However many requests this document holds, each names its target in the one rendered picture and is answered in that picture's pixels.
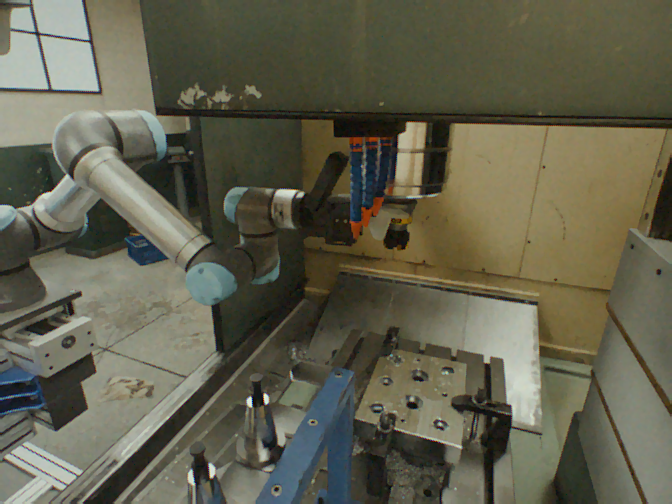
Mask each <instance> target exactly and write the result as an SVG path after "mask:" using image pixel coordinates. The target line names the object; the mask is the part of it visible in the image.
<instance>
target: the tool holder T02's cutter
mask: <svg viewBox="0 0 672 504"><path fill-rule="evenodd" d="M409 237H410V233H409V232H408V230H407V229H406V230H401V231H397V230H391V229H389V228H388V229H387V232H386V235H385V238H384V239H383V245H384V248H386V249H390V250H391V249H393V248H397V251H401V250H405V249H406V247H407V248H409Z"/></svg>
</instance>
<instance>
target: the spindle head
mask: <svg viewBox="0 0 672 504"><path fill-rule="evenodd" d="M141 4H142V11H143V18H144V25H145V32H146V39H147V46H148V53H149V60H150V67H151V74H152V81H153V87H154V94H155V101H156V107H157V108H158V109H160V111H159V114H160V116H176V117H215V118H254V119H293V120H332V121H371V122H410V123H449V124H488V125H527V126H566V127H605V128H644V129H672V0H141Z"/></svg>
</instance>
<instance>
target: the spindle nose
mask: <svg viewBox="0 0 672 504"><path fill-rule="evenodd" d="M455 126H456V124H449V123H410V122H407V125H406V132H405V133H402V134H399V135H397V136H394V137H392V145H391V148H392V151H391V152H390V154H391V160H389V161H390V164H391V166H390V167H389V171H390V173H389V175H388V182H387V183H386V184H387V188H386V190H384V191H385V197H396V198H422V197H431V196H437V195H440V194H442V193H444V192H445V191H446V190H447V185H448V181H449V179H450V170H451V161H452V152H453V149H452V146H453V144H454V135H455ZM379 140H380V137H378V147H377V149H378V154H377V155H376V156H377V158H378V161H377V162H376V164H377V167H378V168H377V170H378V169H379V166H378V163H379V161H380V160H379V154H380V153H381V152H380V151H379V147H380V144H379ZM365 149H366V148H365V138H363V150H362V151H363V156H362V157H361V158H362V159H363V165H362V167H363V173H362V175H363V180H362V181H361V182H362V183H363V188H364V186H365V185H364V180H365V177H364V173H365V172H366V170H365V168H364V166H365V164H366V162H365V157H366V154H365ZM377 170H376V173H377ZM363 188H362V190H363Z"/></svg>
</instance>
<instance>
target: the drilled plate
mask: <svg viewBox="0 0 672 504"><path fill-rule="evenodd" d="M393 352H394V353H393V354H392V356H389V358H388V356H387V357H386V356H383V355H382V353H381V354H380V357H379V359H378V362H377V364H376V366H375V369H374V371H373V374H372V376H371V378H370V381H369V383H368V386H367V388H366V390H365V393H364V395H363V398H362V400H361V402H360V405H359V407H358V410H357V412H356V414H355V417H354V432H353V434H354V435H357V436H361V437H364V438H368V439H371V440H373V437H374V434H375V431H376V428H377V425H378V422H379V419H380V416H381V415H382V414H383V413H381V412H383V411H385V410H386V411H392V412H394V411H397V413H396V412H395V413H396V417H397V419H398V420H397V421H396V425H395V429H394V433H393V436H392V440H391V444H390V445H392V446H395V447H399V448H402V449H406V450H409V451H413V452H416V453H419V454H423V455H426V456H430V457H433V458H437V459H440V460H444V461H447V462H451V463H454V464H458V465H459V460H460V454H461V448H462V434H463V419H464V410H462V409H458V408H456V407H455V406H453V405H452V406H453V407H452V406H449V405H451V404H449V402H451V399H452V398H453V397H455V396H458V395H464V394H465V388H466V373H467V364H464V363H459V362H455V361H450V360H445V359H440V358H436V357H431V356H426V355H421V354H417V353H412V352H407V351H402V350H397V349H394V351H393ZM394 354H395V355H394ZM396 354H398V355H396ZM401 355H402V358H403V359H405V361H402V358H401V357H400V358H399V356H401ZM406 355H407V356H408V357H409V358H407V357H406ZM417 356H418V357H420V358H418V357H417ZM416 357H417V358H416ZM387 358H388V359H389V360H388V359H387ZM416 359H417V360H418V361H417V360H416ZM387 360H388V361H387ZM390 360H391V361H393V362H394V363H392V362H391V363H390ZM413 360H416V362H415V361H413ZM399 361H400V362H399ZM401 361H402V362H401ZM423 361H426V362H427V363H426V362H423ZM396 362H397V363H396ZM417 362H418V363H417ZM398 363H399V364H398ZM425 364H426V365H425ZM445 364H447V365H448V366H447V365H445ZM387 365H388V366H387ZM395 365H401V367H399V366H398V367H397V366H395ZM419 365H421V366H419ZM449 365H450V366H451V367H449ZM386 366H387V368H386ZM403 366H404V367H403ZM442 366H443V367H442ZM385 368H386V369H385ZM390 368H391V369H390ZM408 368H410V369H409V371H408ZM415 368H416V369H415ZM417 368H418V369H417ZM383 369H385V370H383ZM393 369H394V370H393ZM411 369H414V370H411ZM419 369H420V370H419ZM440 369H441V370H440ZM453 369H455V370H453ZM389 370H391V371H389ZM421 370H424V371H421ZM438 370H440V371H438ZM393 371H395V372H393ZM441 371H442V372H443V373H447V372H448V373H447V374H442V373H441ZM408 372H409V373H408ZM390 373H391V374H390ZM405 374H406V375H405ZM409 374H410V375H409ZM396 375H397V376H396ZM400 375H401V376H400ZM408 375H409V376H410V379H409V378H408V377H409V376H408ZM451 375H453V376H451ZM454 375H455V376H454ZM382 376H385V377H384V378H383V377H382ZM386 376H388V377H386ZM392 376H393V377H392ZM429 376H430V377H429ZM380 377H381V378H380ZM390 377H391V378H390ZM431 378H432V379H431ZM392 379H393V380H392ZM453 379H454V380H453ZM411 380H412V381H411ZM427 380H429V381H427ZM430 380H432V381H430ZM452 380H453V381H452ZM413 381H416V382H415V383H414V382H413ZM417 381H419V382H417ZM423 381H427V382H423ZM376 382H377V383H376ZM420 382H421V383H420ZM422 382H423V383H422ZM434 382H435V383H434ZM416 383H417V384H416ZM432 383H433V384H432ZM379 384H380V385H379ZM391 384H392V385H391ZM384 385H385V386H384ZM386 385H387V386H388V387H387V386H386ZM421 385H422V387H421ZM439 385H441V386H442V385H443V386H442V387H441V386H439ZM451 385H452V386H451ZM382 386H383V387H382ZM439 388H440V389H439ZM396 392H398V393H396ZM424 392H425V393H424ZM411 393H412V394H411ZM439 393H440V394H439ZM417 394H418V395H417ZM442 394H443V395H442ZM402 397H404V398H403V399H402V400H401V398H402ZM375 400H378V401H381V402H380V403H381V404H380V403H379V402H378V403H377V402H375ZM398 400H399V401H400V402H398ZM448 400H449V401H448ZM383 401H384V403H385V404H386V403H387V404H386V406H385V405H384V404H383V406H382V402H383ZM401 401H402V402H403V404H401V403H402V402H401ZM373 402H374V403H373ZM393 402H394V404H393ZM396 403H397V404H396ZM369 405H370V407H369ZM384 406H385V407H386V409H385V407H384ZM387 407H388V408H387ZM405 407H406V408H405ZM407 407H408V410H407ZM422 407H423V408H422ZM397 408H399V410H398V409H397ZM400 408H401V409H400ZM409 408H411V409H412V410H411V409H409ZM416 408H417V410H416ZM419 408H420V409H421V410H420V409H419ZM384 409H385V410H384ZM413 410H414V411H413ZM415 410H416V411H415ZM417 411H418V413H417ZM379 412H380V413H381V415H379ZM371 413H372V414H371ZM376 413H378V415H377V414H376ZM414 413H415V414H414ZM430 413H431V414H430ZM397 414H398V415H399V416H400V417H398V416H397ZM401 414H402V415H401ZM404 414H405V415H404ZM403 415H404V418H403ZM401 416H402V418H403V419H405V418H406V420H403V419H402V418H401ZM407 416H408V417H407ZM437 416H438V418H440V419H437ZM407 418H408V419H407ZM409 418H410V419H409ZM424 418H425V419H424ZM444 419H445V420H446V421H445V420H444ZM399 420H400V421H399ZM433 420H434V421H433ZM405 422H406V423H407V424H406V423H405ZM430 422H432V423H434V425H435V427H436V429H435V427H434V425H433V424H432V425H431V423H430ZM448 427H449V428H448ZM438 429H440V430H439V431H438ZM446 429H447V430H446ZM441 432H442V433H441Z"/></svg>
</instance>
